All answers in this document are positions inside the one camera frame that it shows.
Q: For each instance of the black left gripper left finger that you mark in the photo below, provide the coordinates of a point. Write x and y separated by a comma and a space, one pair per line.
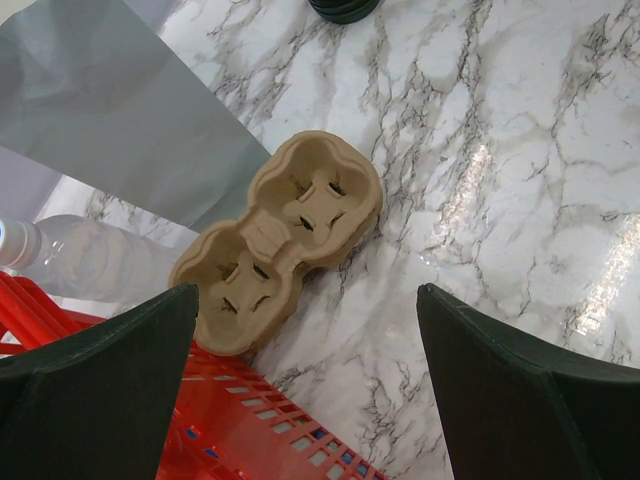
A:
98, 404

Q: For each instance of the clear plastic water bottle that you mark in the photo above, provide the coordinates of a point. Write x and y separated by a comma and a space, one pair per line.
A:
80, 258

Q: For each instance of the red plastic basket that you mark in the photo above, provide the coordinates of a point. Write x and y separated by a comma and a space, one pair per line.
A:
228, 422

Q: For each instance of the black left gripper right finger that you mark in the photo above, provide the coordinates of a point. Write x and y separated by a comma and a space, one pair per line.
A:
513, 406

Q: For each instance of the stack of black lids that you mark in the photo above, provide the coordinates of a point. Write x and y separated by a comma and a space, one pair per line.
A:
343, 12

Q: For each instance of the light blue paper bag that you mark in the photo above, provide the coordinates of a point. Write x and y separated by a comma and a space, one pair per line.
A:
89, 90

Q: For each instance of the brown pulp cup carrier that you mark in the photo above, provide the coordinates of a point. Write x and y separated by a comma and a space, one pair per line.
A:
308, 206

